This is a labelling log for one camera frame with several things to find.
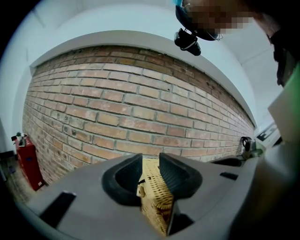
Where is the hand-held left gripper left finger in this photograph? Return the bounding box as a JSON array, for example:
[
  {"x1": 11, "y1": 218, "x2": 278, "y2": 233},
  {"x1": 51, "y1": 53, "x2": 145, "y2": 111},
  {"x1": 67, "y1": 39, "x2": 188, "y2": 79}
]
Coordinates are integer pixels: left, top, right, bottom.
[{"x1": 101, "y1": 153, "x2": 143, "y2": 208}]

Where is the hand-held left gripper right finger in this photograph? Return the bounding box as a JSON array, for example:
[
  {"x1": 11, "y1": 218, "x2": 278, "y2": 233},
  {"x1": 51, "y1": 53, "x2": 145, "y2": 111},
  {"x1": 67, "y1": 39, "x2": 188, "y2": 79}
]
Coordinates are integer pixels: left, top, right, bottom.
[{"x1": 159, "y1": 153, "x2": 203, "y2": 200}]

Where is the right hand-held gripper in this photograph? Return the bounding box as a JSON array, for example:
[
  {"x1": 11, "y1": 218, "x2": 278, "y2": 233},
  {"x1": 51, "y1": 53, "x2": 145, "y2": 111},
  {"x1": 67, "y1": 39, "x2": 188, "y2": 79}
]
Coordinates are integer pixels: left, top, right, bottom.
[{"x1": 240, "y1": 122, "x2": 283, "y2": 160}]

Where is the yellow wicker box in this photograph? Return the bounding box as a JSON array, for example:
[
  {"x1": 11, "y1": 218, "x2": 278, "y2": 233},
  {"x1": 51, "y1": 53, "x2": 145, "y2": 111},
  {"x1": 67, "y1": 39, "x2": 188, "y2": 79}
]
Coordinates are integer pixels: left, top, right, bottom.
[{"x1": 136, "y1": 158, "x2": 175, "y2": 236}]

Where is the red metal cabinet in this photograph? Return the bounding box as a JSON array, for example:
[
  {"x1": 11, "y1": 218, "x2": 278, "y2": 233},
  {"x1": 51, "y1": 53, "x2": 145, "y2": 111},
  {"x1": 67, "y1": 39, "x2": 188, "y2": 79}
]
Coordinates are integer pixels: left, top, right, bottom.
[{"x1": 14, "y1": 137, "x2": 45, "y2": 192}]

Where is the person's head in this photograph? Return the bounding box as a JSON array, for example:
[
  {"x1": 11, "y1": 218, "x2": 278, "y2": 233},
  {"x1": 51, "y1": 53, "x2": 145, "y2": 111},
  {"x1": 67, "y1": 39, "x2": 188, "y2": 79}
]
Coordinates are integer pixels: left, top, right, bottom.
[{"x1": 187, "y1": 0, "x2": 257, "y2": 36}]

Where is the black head-mounted camera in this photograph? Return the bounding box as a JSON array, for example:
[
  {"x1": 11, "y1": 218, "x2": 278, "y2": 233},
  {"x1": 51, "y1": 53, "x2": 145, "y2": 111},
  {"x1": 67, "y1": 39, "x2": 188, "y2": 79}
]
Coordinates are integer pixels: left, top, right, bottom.
[{"x1": 173, "y1": 28, "x2": 202, "y2": 57}]

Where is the dark head mount helmet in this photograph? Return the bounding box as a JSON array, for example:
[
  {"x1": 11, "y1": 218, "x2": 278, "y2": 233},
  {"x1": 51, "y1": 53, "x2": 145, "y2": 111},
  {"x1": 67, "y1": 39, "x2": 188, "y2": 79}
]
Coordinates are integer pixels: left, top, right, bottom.
[{"x1": 175, "y1": 0, "x2": 224, "y2": 42}]

